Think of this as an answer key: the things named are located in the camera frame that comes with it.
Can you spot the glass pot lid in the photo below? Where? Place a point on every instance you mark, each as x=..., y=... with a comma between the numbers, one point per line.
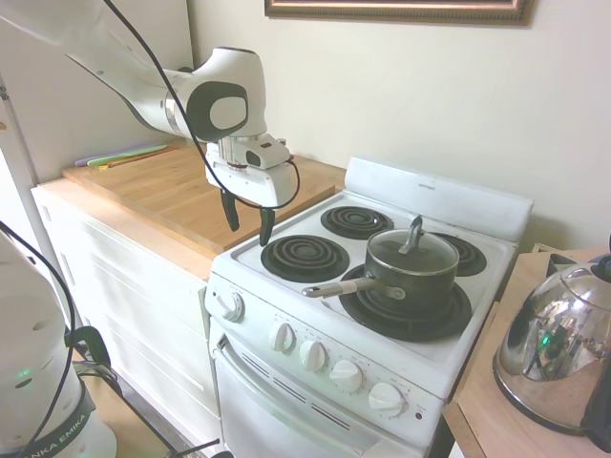
x=432, y=254

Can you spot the purple plastic utensil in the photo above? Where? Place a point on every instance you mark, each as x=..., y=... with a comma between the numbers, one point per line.
x=93, y=160

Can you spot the thick wooden butcher board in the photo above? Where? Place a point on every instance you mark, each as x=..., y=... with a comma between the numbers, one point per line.
x=167, y=191

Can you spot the white drawer cabinet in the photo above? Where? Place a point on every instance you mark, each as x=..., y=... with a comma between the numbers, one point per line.
x=133, y=305

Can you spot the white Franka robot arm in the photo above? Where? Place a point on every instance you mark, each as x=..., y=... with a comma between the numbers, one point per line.
x=143, y=90

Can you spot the white stand pole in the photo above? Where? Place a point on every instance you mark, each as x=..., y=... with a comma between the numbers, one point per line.
x=19, y=138

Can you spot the small coil burner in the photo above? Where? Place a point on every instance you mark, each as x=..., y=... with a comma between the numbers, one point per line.
x=357, y=220
x=470, y=260

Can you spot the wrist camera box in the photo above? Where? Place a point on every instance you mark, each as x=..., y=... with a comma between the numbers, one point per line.
x=265, y=151

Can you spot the large coil burner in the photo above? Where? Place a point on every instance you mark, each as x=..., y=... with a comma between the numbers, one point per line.
x=305, y=256
x=429, y=320

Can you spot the gold framed painting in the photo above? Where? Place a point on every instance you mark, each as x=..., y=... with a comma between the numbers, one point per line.
x=396, y=8

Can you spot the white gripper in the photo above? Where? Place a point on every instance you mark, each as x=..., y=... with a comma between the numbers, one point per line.
x=248, y=183

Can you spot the white stove knob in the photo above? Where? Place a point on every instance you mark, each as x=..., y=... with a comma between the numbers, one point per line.
x=346, y=375
x=282, y=337
x=312, y=356
x=385, y=399

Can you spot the shiny steel electric kettle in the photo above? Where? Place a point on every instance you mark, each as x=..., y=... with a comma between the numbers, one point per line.
x=554, y=343

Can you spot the black clamp bracket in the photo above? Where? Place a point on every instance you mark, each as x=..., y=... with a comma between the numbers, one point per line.
x=95, y=343

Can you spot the white electric stove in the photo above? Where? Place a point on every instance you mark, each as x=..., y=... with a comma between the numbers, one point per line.
x=296, y=405

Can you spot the light wood countertop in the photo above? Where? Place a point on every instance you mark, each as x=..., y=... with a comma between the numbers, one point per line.
x=71, y=202

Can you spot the green plastic utensil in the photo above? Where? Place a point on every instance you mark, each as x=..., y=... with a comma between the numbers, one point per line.
x=126, y=155

